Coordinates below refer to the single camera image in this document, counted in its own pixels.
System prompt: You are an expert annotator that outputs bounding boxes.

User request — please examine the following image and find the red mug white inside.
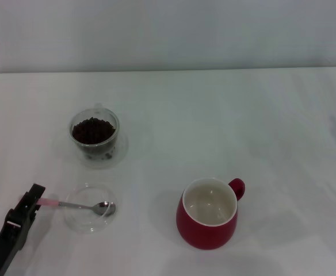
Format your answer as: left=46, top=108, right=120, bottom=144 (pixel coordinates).
left=175, top=177, right=246, bottom=250

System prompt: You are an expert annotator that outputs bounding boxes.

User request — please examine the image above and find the dark coffee beans pile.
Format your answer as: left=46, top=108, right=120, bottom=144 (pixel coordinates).
left=71, top=116, right=116, bottom=145

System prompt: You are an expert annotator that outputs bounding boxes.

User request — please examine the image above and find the double-wall glass cup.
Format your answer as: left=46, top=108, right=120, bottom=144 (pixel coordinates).
left=68, top=102, right=120, bottom=158

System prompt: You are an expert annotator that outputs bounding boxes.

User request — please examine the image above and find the pink-handled metal spoon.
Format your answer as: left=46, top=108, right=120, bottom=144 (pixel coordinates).
left=38, top=198, right=116, bottom=217

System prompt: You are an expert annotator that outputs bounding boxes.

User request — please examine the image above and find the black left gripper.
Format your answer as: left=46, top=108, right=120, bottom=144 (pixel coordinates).
left=0, top=183, right=46, bottom=276

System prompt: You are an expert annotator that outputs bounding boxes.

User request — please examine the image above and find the clear glass lid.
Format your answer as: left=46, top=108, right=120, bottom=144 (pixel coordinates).
left=64, top=183, right=119, bottom=234

